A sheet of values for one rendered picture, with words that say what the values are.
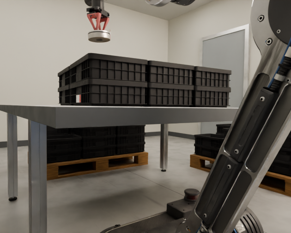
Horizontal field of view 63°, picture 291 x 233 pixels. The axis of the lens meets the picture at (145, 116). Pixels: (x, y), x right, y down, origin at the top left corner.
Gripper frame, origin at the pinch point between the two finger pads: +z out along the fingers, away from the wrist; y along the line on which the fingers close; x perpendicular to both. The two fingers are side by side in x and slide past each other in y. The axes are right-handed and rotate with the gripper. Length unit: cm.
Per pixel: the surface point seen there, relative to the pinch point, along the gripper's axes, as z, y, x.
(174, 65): 15.5, -24.6, 29.8
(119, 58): 13.9, 0.1, 10.8
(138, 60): 14.3, -7.7, 16.8
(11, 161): 75, -19, -91
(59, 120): 37, 63, 33
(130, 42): -92, -373, -166
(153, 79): 23.1, -15.1, 21.1
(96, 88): 27.5, 8.4, 3.1
